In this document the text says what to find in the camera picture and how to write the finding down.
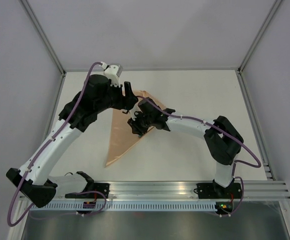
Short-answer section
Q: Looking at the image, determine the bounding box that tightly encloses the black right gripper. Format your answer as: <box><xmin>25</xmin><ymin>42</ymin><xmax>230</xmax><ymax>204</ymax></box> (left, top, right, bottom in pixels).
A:
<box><xmin>127</xmin><ymin>110</ymin><xmax>153</xmax><ymax>137</ymax></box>

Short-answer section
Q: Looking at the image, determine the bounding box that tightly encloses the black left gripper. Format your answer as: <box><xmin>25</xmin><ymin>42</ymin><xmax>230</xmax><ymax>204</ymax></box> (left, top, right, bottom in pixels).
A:
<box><xmin>94</xmin><ymin>79</ymin><xmax>137</xmax><ymax>113</ymax></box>

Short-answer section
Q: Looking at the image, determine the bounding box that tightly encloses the peach cloth napkin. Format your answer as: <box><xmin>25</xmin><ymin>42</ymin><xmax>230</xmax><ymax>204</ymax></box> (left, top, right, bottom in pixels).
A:
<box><xmin>104</xmin><ymin>89</ymin><xmax>168</xmax><ymax>169</ymax></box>

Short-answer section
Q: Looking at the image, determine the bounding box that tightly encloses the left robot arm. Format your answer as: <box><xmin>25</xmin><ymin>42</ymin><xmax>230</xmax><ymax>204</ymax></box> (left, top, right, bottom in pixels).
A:
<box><xmin>6</xmin><ymin>74</ymin><xmax>138</xmax><ymax>208</ymax></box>

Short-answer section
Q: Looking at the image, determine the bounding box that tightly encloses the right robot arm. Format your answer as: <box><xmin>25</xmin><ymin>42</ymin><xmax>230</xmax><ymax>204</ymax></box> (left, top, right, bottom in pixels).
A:
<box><xmin>127</xmin><ymin>97</ymin><xmax>244</xmax><ymax>198</ymax></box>

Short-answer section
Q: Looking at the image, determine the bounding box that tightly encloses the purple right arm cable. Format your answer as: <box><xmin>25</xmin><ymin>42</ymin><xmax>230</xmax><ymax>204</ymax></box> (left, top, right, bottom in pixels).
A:
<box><xmin>134</xmin><ymin>94</ymin><xmax>262</xmax><ymax>218</ymax></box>

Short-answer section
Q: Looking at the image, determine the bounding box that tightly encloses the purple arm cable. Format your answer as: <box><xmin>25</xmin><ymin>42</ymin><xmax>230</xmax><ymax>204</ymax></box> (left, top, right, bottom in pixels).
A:
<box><xmin>9</xmin><ymin>61</ymin><xmax>108</xmax><ymax>228</ymax></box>
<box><xmin>134</xmin><ymin>94</ymin><xmax>262</xmax><ymax>218</ymax></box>

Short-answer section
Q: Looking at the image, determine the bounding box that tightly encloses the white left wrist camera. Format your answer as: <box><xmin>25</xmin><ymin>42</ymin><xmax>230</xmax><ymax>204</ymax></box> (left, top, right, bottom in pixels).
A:
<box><xmin>101</xmin><ymin>62</ymin><xmax>123</xmax><ymax>87</ymax></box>

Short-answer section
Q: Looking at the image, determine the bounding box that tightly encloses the back aluminium frame rail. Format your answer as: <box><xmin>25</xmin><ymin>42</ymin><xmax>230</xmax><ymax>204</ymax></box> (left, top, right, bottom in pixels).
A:
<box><xmin>65</xmin><ymin>67</ymin><xmax>239</xmax><ymax>73</ymax></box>

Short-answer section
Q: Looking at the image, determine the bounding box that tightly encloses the aluminium frame rail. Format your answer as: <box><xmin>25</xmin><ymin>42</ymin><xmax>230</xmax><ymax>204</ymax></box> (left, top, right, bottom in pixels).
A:
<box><xmin>65</xmin><ymin>67</ymin><xmax>239</xmax><ymax>73</ymax></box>
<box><xmin>19</xmin><ymin>180</ymin><xmax>290</xmax><ymax>201</ymax></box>

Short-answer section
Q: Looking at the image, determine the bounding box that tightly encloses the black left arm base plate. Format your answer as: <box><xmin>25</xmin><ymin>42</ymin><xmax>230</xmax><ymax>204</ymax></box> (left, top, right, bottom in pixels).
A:
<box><xmin>65</xmin><ymin>182</ymin><xmax>110</xmax><ymax>199</ymax></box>

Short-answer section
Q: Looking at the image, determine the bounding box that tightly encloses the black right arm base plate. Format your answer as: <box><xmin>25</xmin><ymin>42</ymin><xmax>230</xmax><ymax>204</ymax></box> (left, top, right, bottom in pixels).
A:
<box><xmin>193</xmin><ymin>182</ymin><xmax>243</xmax><ymax>200</ymax></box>

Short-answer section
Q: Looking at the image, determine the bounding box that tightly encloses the white slotted cable duct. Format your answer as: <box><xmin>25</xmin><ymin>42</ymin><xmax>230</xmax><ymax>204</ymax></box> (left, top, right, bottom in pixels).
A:
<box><xmin>31</xmin><ymin>200</ymin><xmax>216</xmax><ymax>212</ymax></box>

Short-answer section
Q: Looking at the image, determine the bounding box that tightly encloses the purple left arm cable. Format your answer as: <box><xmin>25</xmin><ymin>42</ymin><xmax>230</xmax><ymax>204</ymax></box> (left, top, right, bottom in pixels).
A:
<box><xmin>9</xmin><ymin>61</ymin><xmax>108</xmax><ymax>228</ymax></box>

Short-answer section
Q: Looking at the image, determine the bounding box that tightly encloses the left aluminium corner post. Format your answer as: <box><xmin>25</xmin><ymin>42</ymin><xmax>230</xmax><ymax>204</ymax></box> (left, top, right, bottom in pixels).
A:
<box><xmin>19</xmin><ymin>0</ymin><xmax>66</xmax><ymax>76</ymax></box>

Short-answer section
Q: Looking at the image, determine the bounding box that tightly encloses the aluminium front frame rail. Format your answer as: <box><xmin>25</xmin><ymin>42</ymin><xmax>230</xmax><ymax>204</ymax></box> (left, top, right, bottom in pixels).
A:
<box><xmin>19</xmin><ymin>180</ymin><xmax>290</xmax><ymax>201</ymax></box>

